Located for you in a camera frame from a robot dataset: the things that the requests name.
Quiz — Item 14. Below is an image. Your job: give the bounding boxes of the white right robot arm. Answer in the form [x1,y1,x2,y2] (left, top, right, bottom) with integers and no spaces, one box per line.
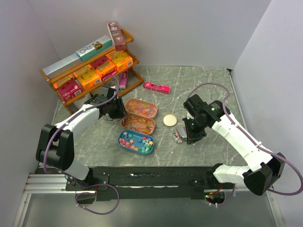
[183,94,285,196]

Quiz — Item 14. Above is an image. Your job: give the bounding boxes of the pink tin of lollipops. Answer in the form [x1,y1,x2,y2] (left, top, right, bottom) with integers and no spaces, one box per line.
[120,113,156,135]

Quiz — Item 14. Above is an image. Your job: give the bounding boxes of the silver metal scoop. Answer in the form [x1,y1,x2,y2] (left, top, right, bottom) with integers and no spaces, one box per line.
[176,127,187,140]

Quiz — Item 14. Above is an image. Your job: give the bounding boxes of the pink sponge box left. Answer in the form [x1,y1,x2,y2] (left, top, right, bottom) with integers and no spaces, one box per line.
[53,74,83,102]

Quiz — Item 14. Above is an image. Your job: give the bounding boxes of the blue tin of star candies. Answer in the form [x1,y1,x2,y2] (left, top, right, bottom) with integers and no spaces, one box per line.
[117,129,155,156]

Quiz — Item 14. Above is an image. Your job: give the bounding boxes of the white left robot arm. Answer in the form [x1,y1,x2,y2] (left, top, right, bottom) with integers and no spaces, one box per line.
[36,87,126,190]

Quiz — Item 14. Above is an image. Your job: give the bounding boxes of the wooden three-tier shelf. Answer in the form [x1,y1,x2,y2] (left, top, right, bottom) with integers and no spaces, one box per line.
[39,28,144,116]

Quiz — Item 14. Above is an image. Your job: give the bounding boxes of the teal long box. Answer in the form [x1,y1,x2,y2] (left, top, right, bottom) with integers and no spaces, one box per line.
[75,35,112,61]

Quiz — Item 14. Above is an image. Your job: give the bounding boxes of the red tall carton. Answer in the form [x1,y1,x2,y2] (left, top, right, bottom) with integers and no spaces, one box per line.
[107,21,126,51]

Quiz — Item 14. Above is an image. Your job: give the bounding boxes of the pink slim box upright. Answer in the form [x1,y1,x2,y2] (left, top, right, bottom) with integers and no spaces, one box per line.
[119,71,128,89]

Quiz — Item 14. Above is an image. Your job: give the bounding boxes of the pink tin of gummies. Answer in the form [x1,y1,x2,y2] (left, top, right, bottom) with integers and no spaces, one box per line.
[125,98,158,119]

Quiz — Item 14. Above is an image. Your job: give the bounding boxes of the gold jar lid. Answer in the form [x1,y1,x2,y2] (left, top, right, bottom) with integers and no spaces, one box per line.
[163,113,178,127]

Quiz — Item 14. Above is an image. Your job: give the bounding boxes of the orange sponge box right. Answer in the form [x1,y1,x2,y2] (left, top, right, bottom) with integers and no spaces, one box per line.
[106,50,133,72]

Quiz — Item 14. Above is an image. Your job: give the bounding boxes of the printed paper roll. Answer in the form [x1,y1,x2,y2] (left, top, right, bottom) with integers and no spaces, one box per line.
[104,77,120,90]

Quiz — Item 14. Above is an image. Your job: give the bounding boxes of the pink box on table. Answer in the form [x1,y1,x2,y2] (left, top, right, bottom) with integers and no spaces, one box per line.
[143,81,170,94]

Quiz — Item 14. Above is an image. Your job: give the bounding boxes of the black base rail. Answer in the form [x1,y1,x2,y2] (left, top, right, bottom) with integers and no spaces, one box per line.
[66,166,233,201]

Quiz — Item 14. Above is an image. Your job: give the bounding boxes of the white toilet paper roll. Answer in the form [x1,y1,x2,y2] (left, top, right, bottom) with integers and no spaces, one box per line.
[101,114,120,122]

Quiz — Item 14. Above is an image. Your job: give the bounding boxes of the clear plastic jar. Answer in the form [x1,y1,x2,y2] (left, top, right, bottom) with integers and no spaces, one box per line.
[172,133,183,144]

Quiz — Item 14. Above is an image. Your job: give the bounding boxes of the orange sponge box middle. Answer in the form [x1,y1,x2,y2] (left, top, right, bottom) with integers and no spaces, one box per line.
[73,64,101,90]

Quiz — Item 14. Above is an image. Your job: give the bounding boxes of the red orange sponge box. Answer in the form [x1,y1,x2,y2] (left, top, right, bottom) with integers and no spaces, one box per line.
[90,56,116,77]

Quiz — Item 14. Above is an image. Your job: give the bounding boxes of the silver long box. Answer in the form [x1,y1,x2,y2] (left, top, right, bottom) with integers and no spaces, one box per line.
[43,53,82,79]

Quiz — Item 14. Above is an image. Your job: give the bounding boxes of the white paper roll on shelf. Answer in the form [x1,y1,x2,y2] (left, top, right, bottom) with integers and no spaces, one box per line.
[73,93,91,110]

